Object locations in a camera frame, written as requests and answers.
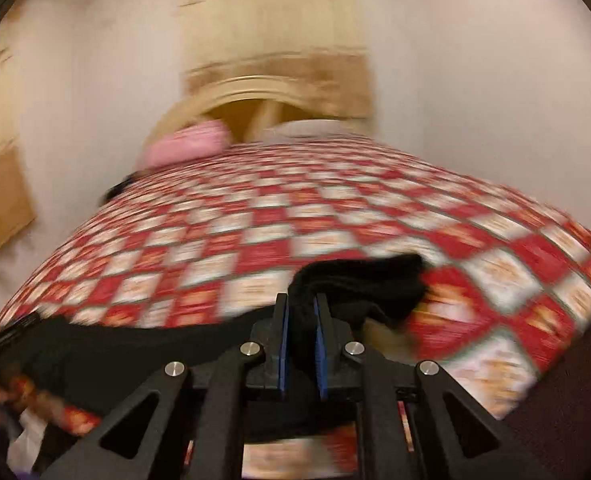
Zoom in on cream wooden headboard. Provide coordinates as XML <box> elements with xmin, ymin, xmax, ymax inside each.
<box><xmin>148</xmin><ymin>75</ymin><xmax>376</xmax><ymax>147</ymax></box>

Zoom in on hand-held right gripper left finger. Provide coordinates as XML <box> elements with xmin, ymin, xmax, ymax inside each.
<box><xmin>40</xmin><ymin>292</ymin><xmax>288</xmax><ymax>480</ymax></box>

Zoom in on red checkered printed blanket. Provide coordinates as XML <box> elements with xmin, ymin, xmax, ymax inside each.
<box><xmin>0</xmin><ymin>139</ymin><xmax>591</xmax><ymax>480</ymax></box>

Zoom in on pink pillow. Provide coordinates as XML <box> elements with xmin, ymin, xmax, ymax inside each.
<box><xmin>142</xmin><ymin>119</ymin><xmax>232</xmax><ymax>169</ymax></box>

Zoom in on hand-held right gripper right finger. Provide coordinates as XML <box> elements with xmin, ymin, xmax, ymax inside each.
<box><xmin>313</xmin><ymin>292</ymin><xmax>551</xmax><ymax>480</ymax></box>

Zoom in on black pants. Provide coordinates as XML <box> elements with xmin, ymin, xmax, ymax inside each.
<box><xmin>0</xmin><ymin>253</ymin><xmax>426</xmax><ymax>443</ymax></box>

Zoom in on striped pillow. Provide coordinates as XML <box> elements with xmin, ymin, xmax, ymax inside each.
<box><xmin>260</xmin><ymin>119</ymin><xmax>372</xmax><ymax>143</ymax></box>

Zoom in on dark cloth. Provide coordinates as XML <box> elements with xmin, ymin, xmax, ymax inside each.
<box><xmin>106</xmin><ymin>171</ymin><xmax>143</xmax><ymax>202</ymax></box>

